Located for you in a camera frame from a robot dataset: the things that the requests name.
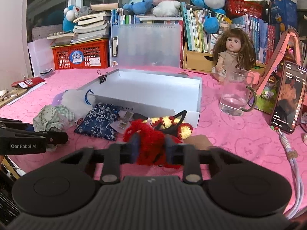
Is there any metal hair clip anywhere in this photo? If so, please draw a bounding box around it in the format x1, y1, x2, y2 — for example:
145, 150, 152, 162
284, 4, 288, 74
119, 111, 133, 129

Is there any small blue bear plush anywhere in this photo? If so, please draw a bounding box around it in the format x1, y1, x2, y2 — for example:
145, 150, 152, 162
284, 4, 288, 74
123, 0, 154, 15

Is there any white fluffy plush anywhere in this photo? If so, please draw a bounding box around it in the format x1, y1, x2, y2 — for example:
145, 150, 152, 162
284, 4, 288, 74
61, 89, 96, 124

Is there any pink picture book stand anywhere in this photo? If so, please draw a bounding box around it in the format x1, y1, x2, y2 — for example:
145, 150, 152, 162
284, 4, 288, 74
255, 29, 302, 114

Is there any blue cardboard box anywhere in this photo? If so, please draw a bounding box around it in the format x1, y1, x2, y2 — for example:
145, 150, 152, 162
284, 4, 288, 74
269, 0, 298, 31

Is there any translucent clipboard folder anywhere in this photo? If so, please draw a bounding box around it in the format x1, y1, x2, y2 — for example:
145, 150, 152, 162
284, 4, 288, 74
109, 23, 183, 67

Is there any glass mug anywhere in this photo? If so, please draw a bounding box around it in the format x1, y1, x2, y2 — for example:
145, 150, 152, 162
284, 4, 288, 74
219, 68, 257, 116

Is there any red crocheted pouch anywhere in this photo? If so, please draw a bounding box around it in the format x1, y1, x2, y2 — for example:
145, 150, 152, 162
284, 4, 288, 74
123, 119, 181, 169

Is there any wooden desk organizer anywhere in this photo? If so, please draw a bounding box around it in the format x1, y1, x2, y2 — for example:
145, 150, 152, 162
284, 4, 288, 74
182, 41, 267, 77

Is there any blue floral drawstring pouch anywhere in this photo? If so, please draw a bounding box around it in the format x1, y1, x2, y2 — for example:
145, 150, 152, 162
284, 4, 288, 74
74, 102, 119, 141

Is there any green floral fabric scrunchie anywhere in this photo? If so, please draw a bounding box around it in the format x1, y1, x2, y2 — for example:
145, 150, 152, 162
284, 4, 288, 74
33, 105, 74, 132

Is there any stack of books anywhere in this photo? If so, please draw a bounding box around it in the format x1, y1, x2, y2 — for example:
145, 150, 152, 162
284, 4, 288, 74
47, 3, 118, 46

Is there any white cardboard box tray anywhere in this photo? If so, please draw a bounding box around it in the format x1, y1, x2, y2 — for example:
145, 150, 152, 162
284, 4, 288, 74
81, 69, 202, 128

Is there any purple fluffy plush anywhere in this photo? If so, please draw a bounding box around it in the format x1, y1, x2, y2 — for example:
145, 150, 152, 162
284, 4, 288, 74
51, 91, 65, 106

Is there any smartphone with pink case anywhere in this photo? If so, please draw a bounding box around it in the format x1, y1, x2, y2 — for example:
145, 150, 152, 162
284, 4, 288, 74
270, 61, 306, 134

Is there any red booklet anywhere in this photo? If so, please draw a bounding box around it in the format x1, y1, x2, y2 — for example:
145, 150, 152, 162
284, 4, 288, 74
11, 77, 45, 89

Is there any white charging cable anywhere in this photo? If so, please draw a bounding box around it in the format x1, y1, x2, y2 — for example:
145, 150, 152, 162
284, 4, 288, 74
275, 126, 305, 220

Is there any red plastic crate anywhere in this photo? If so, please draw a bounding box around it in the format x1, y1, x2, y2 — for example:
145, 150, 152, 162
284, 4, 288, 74
51, 39, 109, 70

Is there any blue white cat plush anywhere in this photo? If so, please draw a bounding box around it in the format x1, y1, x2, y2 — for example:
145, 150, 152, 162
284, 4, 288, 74
62, 5, 80, 33

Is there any brown haired doll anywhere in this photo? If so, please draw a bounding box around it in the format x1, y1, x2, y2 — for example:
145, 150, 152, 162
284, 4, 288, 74
211, 28, 257, 84

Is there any black binder clip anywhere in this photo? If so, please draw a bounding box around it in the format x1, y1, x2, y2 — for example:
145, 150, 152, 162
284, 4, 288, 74
97, 70, 108, 84

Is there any red basket on books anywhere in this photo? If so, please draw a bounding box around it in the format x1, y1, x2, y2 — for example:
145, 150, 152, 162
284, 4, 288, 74
225, 0, 263, 19

